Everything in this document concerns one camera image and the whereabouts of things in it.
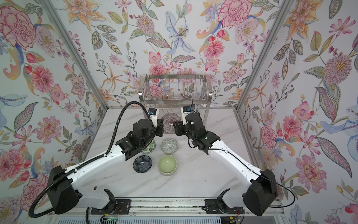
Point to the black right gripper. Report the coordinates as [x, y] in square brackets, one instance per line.
[179, 128]

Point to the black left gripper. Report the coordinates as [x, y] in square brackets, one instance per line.
[160, 128]

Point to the purple ribbed bowl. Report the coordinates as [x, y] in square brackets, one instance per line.
[168, 120]

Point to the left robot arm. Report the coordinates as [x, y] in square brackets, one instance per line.
[65, 186]

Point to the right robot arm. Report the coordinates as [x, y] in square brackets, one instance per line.
[258, 188]

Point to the steel two-tier dish rack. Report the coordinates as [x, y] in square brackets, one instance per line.
[176, 91]

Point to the green white patterned bowl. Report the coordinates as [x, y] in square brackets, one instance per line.
[169, 146]

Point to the green leaf pattern bowl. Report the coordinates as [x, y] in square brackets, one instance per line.
[150, 148]

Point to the light green bowl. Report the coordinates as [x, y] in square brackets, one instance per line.
[167, 165]

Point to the dark blue flower bowl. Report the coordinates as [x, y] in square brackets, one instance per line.
[142, 164]

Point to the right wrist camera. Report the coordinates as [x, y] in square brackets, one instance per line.
[185, 110]

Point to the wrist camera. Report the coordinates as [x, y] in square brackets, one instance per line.
[185, 110]
[153, 114]

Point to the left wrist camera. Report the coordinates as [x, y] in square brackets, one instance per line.
[153, 114]

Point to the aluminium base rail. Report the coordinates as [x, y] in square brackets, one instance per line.
[175, 207]

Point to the right aluminium corner post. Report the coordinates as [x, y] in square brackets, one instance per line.
[262, 57]

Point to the aluminium corner post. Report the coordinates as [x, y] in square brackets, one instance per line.
[262, 57]
[63, 33]

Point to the left aluminium corner post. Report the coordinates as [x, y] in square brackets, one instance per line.
[63, 33]

